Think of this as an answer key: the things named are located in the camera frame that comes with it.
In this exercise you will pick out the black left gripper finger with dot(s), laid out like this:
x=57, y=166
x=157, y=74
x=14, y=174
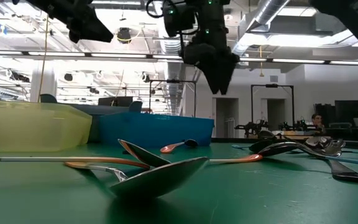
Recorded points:
x=76, y=32
x=96, y=29

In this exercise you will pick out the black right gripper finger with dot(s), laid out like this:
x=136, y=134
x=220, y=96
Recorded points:
x=212, y=76
x=226, y=74

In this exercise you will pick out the black background robot arm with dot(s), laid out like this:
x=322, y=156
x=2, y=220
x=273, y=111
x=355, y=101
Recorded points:
x=253, y=126
x=294, y=125

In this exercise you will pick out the black ceiling-mounted device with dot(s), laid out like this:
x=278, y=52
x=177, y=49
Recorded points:
x=124, y=35

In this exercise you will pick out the long ceiling light strip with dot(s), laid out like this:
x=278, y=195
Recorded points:
x=291, y=60
x=57, y=54

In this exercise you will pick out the black monitor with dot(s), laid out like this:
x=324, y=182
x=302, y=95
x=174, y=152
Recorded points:
x=117, y=101
x=350, y=109

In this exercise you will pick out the dark blue plastic tray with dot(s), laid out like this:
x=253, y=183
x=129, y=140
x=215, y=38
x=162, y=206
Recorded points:
x=154, y=129

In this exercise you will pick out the grey-blue plastic bin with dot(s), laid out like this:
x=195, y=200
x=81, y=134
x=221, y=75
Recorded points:
x=104, y=109

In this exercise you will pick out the person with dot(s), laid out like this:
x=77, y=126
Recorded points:
x=317, y=119

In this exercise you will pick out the yellow-green plastic tray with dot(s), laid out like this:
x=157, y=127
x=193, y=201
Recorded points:
x=36, y=127

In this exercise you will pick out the black equipment rack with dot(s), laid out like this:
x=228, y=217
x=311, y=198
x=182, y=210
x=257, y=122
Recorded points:
x=326, y=109

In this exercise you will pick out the small black pad piece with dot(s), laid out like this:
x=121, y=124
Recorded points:
x=126, y=152

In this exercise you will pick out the pile of loose spoons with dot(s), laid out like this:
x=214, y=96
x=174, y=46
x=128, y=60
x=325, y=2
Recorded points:
x=228, y=202

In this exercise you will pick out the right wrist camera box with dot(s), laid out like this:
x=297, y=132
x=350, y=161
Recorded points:
x=179, y=18

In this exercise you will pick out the black metal frame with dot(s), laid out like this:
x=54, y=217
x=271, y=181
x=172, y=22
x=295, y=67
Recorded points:
x=172, y=81
x=272, y=85

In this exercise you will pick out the silver ceiling duct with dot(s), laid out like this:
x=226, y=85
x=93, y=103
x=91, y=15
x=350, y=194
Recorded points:
x=266, y=12

